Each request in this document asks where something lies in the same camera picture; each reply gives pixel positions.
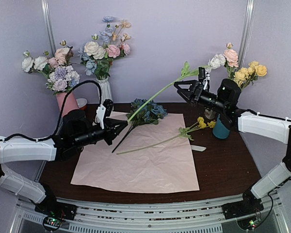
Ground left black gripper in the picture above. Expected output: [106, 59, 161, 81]
[73, 118, 127, 148]

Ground white carnation stem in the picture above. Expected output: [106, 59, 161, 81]
[128, 54, 226, 122]

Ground small yellow flower stem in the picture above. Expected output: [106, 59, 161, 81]
[117, 116, 216, 155]

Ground blue hydrangea stem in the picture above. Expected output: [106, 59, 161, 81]
[112, 99, 168, 153]

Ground pink peony stem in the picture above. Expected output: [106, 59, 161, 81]
[223, 42, 239, 79]

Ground pink wrapping paper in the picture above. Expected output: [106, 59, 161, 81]
[70, 114, 199, 194]

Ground cream yellow rose stem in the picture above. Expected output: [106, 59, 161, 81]
[233, 61, 268, 90]

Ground cream printed ribbon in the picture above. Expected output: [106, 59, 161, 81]
[191, 145, 207, 152]

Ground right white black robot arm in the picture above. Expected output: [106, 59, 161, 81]
[174, 79, 291, 219]

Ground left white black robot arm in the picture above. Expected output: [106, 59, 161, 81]
[0, 109, 128, 220]

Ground white ribbed vase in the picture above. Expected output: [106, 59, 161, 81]
[97, 78, 113, 103]

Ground teal vase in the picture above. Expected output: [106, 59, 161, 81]
[212, 114, 230, 139]

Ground pink vase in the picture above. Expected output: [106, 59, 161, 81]
[56, 91, 80, 119]

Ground pastel flowers in pink vase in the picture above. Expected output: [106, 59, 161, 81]
[21, 40, 80, 95]

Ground pastel flowers in white vase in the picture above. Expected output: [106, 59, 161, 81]
[79, 16, 131, 80]

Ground cream floral mug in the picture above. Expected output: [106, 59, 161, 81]
[204, 109, 217, 120]

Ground red white bowl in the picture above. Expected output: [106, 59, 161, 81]
[76, 98, 88, 110]

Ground left round status board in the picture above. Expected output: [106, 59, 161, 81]
[42, 216, 65, 232]

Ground round status board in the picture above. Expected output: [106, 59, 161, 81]
[42, 216, 65, 232]
[237, 214, 266, 232]

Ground right round status board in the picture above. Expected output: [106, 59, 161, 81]
[237, 214, 266, 232]

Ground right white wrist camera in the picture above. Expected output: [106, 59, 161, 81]
[198, 67, 210, 91]

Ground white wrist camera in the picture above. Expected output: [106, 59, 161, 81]
[95, 99, 113, 129]
[198, 67, 210, 91]

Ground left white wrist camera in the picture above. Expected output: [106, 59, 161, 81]
[95, 99, 113, 129]

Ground left black cable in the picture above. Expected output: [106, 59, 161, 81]
[0, 80, 104, 144]

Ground right aluminium post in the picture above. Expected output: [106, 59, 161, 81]
[237, 0, 256, 68]

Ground aluminium post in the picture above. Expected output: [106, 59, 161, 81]
[41, 0, 56, 55]
[237, 0, 256, 68]

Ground aluminium rail base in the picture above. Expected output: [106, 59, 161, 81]
[8, 193, 290, 233]

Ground left aluminium post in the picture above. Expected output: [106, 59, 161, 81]
[41, 0, 56, 55]

